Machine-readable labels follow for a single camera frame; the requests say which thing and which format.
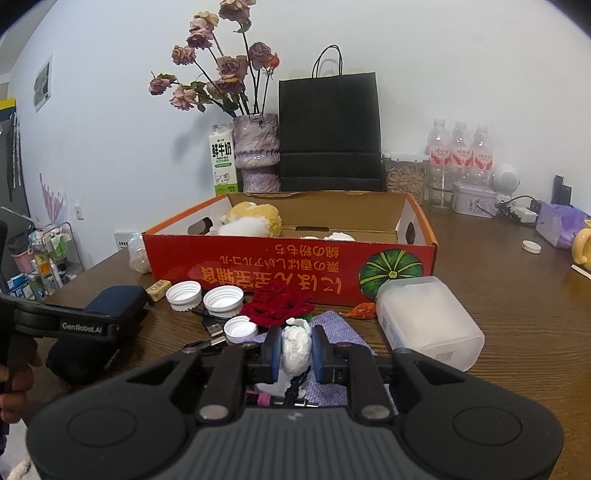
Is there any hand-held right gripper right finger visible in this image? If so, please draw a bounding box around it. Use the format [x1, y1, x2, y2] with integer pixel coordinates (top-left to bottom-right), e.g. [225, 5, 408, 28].
[312, 324, 462, 423]

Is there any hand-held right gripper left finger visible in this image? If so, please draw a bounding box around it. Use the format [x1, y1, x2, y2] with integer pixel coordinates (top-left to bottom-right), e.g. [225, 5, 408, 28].
[129, 325, 283, 423]

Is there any white tissue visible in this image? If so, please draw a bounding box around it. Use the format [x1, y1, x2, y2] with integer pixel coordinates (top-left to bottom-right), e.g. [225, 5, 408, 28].
[277, 316, 315, 377]

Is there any purple knitted cloth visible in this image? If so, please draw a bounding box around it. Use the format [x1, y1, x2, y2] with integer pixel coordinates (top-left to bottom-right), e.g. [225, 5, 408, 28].
[240, 310, 399, 412]

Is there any red fabric rose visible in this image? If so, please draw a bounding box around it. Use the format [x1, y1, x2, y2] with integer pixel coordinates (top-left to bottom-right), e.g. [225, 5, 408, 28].
[241, 282, 317, 328]

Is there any dark blue zip pouch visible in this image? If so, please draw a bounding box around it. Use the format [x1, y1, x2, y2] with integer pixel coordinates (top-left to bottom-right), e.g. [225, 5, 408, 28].
[46, 285, 155, 386]

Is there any red cardboard box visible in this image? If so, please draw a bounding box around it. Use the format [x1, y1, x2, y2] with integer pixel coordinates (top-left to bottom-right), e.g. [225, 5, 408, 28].
[142, 191, 438, 308]

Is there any translucent white plastic container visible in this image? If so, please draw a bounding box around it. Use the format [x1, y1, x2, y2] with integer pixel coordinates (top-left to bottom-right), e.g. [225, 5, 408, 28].
[375, 276, 485, 373]

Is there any wooden desktop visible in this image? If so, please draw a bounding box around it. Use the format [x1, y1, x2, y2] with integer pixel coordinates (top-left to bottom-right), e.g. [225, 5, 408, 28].
[32, 196, 591, 480]

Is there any person's left hand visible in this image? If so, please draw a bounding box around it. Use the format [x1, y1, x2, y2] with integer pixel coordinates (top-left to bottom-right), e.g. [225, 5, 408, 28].
[0, 342, 42, 423]

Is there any orange crumpled wrapper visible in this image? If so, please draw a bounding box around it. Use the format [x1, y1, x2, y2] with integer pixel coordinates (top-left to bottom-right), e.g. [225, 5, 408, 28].
[339, 302, 377, 320]

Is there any small beige block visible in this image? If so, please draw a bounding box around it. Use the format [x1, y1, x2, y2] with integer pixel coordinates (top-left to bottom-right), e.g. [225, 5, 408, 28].
[145, 279, 172, 303]

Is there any clear plastic bottle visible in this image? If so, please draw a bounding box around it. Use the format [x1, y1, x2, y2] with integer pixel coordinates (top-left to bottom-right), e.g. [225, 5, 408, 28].
[127, 233, 152, 274]

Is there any yellow and white plush toy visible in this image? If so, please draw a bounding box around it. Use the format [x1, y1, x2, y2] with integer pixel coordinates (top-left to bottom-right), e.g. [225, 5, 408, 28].
[205, 202, 283, 238]

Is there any grey cabinet with yellow strip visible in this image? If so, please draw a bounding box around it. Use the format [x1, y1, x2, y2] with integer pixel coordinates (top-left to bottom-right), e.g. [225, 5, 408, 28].
[0, 98, 35, 232]

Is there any clear container of wood pellets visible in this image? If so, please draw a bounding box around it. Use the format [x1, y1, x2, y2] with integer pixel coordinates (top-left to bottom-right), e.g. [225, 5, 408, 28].
[382, 152, 428, 197]

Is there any clear drinking glass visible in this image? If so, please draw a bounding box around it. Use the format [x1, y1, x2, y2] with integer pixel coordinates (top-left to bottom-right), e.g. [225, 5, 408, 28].
[427, 161, 462, 214]

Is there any white and green milk carton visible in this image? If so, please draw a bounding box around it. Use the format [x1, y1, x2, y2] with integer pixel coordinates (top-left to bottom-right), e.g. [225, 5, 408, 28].
[209, 124, 242, 197]

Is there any purple mottled vase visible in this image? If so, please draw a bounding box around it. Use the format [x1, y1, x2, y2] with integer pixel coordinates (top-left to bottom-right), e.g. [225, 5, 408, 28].
[232, 113, 282, 193]

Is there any white floral tin box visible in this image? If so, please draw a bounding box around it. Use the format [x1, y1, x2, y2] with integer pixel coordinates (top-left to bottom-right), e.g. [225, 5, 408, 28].
[453, 182, 502, 217]

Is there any black paper bag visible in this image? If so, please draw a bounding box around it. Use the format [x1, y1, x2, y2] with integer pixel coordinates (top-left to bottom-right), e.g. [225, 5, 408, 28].
[278, 45, 385, 193]

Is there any clear bottle with red label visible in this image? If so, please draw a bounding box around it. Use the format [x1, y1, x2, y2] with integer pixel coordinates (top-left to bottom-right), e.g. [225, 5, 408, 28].
[450, 119, 476, 185]
[471, 122, 497, 188]
[426, 117, 454, 185]

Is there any white round speaker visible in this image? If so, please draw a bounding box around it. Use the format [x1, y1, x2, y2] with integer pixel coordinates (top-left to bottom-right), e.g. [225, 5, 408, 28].
[492, 162, 522, 195]

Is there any purple tissue box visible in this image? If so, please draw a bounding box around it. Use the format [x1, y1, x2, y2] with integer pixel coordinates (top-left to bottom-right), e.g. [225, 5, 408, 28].
[536, 202, 591, 249]

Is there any yellow mug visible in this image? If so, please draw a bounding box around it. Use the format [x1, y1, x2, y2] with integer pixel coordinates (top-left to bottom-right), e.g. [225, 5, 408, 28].
[571, 219, 591, 269]

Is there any dried pink flower bouquet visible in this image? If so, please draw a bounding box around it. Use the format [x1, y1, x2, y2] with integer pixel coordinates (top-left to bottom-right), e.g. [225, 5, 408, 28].
[148, 0, 281, 117]

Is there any black upright device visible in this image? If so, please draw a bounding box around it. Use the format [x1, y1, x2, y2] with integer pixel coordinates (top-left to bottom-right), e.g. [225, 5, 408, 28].
[553, 174, 573, 206]

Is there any wire storage cart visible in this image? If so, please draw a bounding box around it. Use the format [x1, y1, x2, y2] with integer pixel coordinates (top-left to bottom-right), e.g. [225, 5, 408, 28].
[7, 222, 86, 301]

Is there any purple flower wall sticker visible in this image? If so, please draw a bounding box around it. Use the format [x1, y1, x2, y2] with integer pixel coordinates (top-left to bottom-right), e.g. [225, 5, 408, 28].
[38, 173, 69, 224]

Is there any wall picture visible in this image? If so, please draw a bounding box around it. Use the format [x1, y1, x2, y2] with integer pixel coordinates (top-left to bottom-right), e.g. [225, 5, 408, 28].
[33, 53, 54, 113]

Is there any white charger with cables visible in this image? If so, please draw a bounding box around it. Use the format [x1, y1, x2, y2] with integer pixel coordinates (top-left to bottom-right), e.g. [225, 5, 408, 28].
[496, 195, 532, 215]

